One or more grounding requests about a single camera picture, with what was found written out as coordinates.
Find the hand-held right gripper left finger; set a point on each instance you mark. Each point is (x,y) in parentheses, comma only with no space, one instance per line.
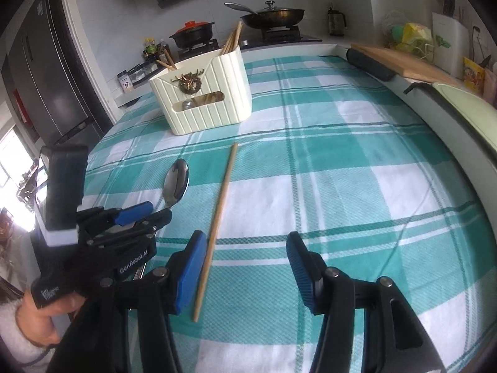
(190,276)

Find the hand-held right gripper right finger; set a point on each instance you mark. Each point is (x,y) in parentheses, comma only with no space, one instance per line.
(301,274)

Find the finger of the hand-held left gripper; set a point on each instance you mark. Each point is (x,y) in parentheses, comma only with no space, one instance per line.
(134,211)
(157,219)

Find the metal spoon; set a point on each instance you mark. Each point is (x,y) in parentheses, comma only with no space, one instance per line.
(188,105)
(176,182)

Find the wooden chopstick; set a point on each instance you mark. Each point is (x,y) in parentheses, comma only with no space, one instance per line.
(228,42)
(170,57)
(221,209)
(234,37)
(165,65)
(238,33)

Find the cream ribbed utensil holder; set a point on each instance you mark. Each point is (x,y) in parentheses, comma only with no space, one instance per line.
(225,85)

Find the person's left forearm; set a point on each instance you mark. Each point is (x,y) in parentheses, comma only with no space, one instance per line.
(15,330)

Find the person's left hand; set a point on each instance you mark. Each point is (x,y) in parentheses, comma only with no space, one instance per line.
(50,318)

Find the dark grey refrigerator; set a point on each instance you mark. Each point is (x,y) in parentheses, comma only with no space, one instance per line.
(50,85)

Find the teal checkered tablecloth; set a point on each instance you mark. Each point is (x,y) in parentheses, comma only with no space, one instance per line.
(330,163)

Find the black lid spice shaker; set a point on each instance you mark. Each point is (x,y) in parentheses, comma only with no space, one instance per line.
(124,81)

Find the black spice jar rack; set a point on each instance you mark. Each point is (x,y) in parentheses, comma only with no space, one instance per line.
(145,70)

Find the yellow cap sauce bottle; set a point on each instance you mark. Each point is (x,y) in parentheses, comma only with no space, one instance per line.
(150,50)

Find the dark soy sauce bottle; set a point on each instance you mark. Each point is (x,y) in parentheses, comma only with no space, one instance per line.
(163,48)

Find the black clay pot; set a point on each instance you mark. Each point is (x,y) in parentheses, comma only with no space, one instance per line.
(194,39)

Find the red pot lid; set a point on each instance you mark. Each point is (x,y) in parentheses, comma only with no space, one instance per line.
(190,26)

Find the black rolled mat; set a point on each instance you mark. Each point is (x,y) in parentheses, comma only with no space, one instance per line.
(369,64)

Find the dark metal wok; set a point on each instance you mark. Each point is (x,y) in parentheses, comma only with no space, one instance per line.
(271,21)

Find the black glass gas stove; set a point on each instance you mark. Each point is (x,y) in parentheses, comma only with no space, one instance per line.
(306,39)

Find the pale green appliance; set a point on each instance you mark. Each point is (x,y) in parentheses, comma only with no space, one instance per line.
(462,101)

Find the wooden cutting board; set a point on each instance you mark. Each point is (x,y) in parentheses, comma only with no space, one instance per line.
(411,64)

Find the glass wok lid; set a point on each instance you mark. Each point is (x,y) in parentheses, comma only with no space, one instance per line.
(270,7)

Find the glass french press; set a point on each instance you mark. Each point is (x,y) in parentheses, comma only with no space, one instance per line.
(336,21)

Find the green ball sponge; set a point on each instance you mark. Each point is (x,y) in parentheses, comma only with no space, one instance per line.
(398,34)

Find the yellow snack packet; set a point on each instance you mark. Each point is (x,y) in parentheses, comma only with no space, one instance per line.
(473,75)

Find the yellow plastic bag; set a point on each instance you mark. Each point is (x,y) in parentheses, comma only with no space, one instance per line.
(417,37)

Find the clear plastic bag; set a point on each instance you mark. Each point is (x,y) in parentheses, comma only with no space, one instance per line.
(392,19)

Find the white knife block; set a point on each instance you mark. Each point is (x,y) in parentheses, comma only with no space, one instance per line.
(450,44)

